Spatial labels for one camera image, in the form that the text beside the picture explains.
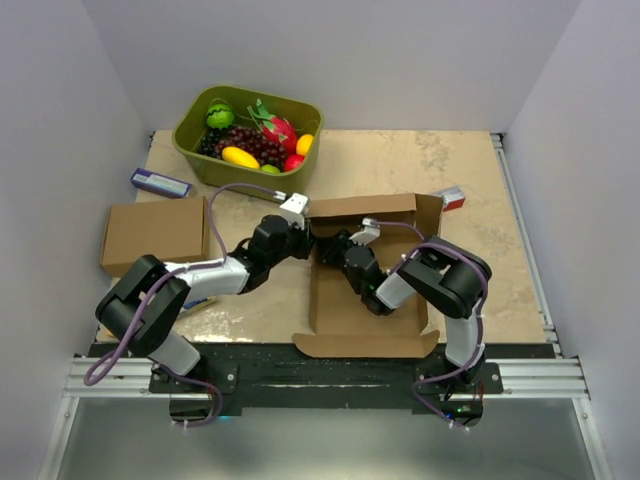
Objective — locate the red toy apple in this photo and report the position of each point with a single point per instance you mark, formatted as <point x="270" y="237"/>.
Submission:
<point x="293" y="162"/>

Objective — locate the red white snack packet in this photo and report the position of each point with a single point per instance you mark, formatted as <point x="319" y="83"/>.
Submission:
<point x="452" y="198"/>

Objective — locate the orange toy fruit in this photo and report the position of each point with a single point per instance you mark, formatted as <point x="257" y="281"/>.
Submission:
<point x="304" y="144"/>

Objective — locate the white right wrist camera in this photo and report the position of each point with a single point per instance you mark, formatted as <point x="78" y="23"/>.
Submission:
<point x="369" y="231"/>

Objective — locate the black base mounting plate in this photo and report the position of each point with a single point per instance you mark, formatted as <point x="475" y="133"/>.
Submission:
<point x="278" y="376"/>

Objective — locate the green toy melon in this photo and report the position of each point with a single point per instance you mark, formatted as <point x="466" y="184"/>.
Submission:
<point x="219" y="116"/>

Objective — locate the olive green plastic bin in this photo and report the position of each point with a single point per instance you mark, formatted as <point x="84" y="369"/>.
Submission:
<point x="306" y="119"/>

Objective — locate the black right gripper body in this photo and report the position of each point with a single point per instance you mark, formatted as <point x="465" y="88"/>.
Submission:
<point x="334" y="255"/>

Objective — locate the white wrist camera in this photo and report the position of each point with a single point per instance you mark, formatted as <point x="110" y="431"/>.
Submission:
<point x="369" y="231"/>
<point x="293" y="208"/>

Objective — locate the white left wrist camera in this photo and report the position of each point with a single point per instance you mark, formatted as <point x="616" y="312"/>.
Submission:
<point x="293" y="208"/>

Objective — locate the aluminium frame rail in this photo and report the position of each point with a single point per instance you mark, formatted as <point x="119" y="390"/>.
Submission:
<point x="556" y="378"/>

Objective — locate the dark purple toy grapes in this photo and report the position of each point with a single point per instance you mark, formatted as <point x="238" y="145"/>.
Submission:
<point x="255" y="143"/>

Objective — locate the closed brown cardboard box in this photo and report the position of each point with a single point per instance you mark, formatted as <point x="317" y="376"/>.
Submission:
<point x="173" y="230"/>

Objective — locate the pink toy dragon fruit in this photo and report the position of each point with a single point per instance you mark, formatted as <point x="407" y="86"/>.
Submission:
<point x="274" y="128"/>

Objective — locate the purple rectangular box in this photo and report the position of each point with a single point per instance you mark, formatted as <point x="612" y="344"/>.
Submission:
<point x="159" y="184"/>

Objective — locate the green toy lime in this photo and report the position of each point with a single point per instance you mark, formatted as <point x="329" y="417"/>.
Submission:
<point x="270" y="169"/>

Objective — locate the black toy grapes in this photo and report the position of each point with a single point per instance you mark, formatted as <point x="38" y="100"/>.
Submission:
<point x="210" y="143"/>

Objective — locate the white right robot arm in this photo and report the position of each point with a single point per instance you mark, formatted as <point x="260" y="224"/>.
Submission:
<point x="451" y="279"/>

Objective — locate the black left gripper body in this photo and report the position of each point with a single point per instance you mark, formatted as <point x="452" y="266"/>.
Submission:
<point x="297" y="243"/>

